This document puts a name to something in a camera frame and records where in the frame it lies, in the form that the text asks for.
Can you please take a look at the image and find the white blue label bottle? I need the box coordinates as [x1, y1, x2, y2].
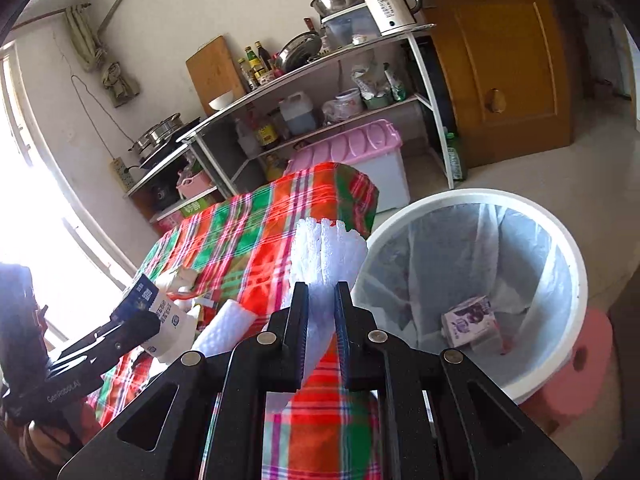
[111, 273, 198, 364]

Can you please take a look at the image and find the beige paper bag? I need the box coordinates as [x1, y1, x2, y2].
[154, 266, 198, 295]

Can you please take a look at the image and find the purple milk carton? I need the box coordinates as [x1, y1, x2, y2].
[440, 296, 503, 354]

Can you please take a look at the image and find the white foam net sleeve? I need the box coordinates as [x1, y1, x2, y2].
[191, 299, 257, 358]
[288, 218, 368, 382]

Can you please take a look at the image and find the white round trash bin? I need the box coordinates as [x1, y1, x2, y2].
[352, 188, 588, 403]

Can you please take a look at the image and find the person's left hand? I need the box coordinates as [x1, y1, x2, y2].
[27, 422, 75, 464]

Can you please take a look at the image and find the red green plaid tablecloth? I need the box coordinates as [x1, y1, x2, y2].
[86, 160, 384, 480]

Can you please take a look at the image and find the pink plastic stool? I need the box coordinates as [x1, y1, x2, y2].
[521, 308, 614, 434]

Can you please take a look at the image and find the white power strip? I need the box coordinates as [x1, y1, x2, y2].
[110, 157, 134, 192]

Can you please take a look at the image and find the pink plastic basket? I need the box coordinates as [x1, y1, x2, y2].
[176, 170, 213, 198]

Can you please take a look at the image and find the steel steamer pot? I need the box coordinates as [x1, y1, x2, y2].
[130, 113, 183, 162]

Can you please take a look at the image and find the dark sauce bottle yellow label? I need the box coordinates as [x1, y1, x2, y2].
[250, 110, 280, 150]

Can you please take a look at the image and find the white bowl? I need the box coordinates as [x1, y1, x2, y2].
[208, 91, 235, 112]

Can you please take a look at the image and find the green glass bottle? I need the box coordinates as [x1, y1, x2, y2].
[445, 131, 466, 182]

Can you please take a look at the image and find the wooden cutting board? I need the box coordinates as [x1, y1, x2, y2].
[186, 36, 246, 116]

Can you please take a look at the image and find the hanging green cloth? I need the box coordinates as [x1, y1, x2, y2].
[63, 6, 140, 107]

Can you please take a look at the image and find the clear oil jug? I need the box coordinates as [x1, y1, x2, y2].
[279, 91, 318, 136]

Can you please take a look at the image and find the pink lid storage box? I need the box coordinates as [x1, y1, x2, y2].
[285, 119, 410, 212]

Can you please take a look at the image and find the steel pan lid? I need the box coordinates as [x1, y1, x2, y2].
[276, 32, 322, 74]

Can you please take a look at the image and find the clear plastic container box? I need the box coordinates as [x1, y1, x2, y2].
[321, 3, 381, 48]

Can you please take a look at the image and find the white metal shelf rack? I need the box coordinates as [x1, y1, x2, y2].
[125, 23, 436, 197]

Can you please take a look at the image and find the wooden door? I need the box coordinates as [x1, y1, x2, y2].
[424, 0, 573, 167]

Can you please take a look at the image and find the white electric kettle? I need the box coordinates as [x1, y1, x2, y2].
[364, 0, 423, 36]

